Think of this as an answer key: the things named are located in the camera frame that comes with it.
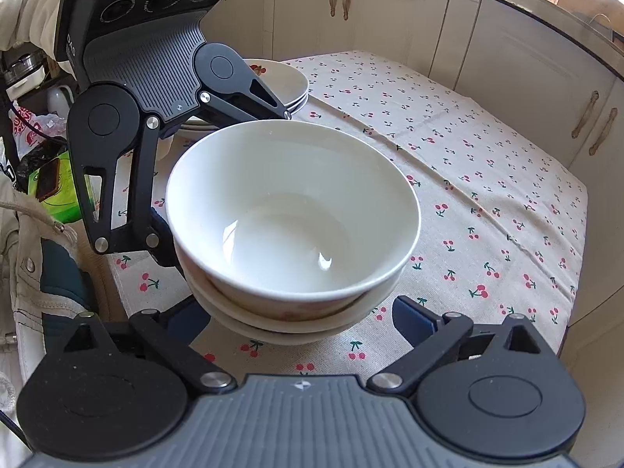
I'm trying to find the teal shirt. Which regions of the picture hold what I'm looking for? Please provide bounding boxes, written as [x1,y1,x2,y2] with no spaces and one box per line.
[39,236,93,332]

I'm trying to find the metal pot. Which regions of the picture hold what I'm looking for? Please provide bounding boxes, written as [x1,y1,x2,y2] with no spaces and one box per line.
[2,53,47,83]

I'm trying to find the white kettle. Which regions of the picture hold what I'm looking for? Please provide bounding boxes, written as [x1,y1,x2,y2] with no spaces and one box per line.
[46,84,76,114]

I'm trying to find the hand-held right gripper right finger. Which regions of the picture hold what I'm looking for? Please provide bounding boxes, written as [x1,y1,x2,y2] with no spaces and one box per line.
[368,295,555,397]

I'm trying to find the beige jacket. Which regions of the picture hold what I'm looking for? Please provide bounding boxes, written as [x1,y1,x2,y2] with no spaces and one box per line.
[0,185,113,415]

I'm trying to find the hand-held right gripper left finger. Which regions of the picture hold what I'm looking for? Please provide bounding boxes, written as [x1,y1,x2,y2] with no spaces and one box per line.
[62,296,239,395]

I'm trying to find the red and white plastic bag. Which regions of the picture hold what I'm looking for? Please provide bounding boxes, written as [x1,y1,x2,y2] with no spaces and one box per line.
[10,105,66,149]

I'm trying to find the green package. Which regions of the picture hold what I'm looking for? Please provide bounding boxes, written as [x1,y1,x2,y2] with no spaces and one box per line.
[24,151,93,222]

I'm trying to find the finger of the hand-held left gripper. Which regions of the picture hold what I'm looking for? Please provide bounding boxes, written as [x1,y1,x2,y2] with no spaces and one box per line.
[82,116,179,266]
[197,63,296,128]

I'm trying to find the white kitchen cabinets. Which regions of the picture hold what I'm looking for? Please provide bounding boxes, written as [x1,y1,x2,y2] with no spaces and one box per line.
[200,0,624,362]

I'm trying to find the cherry print tablecloth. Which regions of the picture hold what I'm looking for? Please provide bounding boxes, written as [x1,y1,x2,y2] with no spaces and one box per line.
[105,50,588,386]

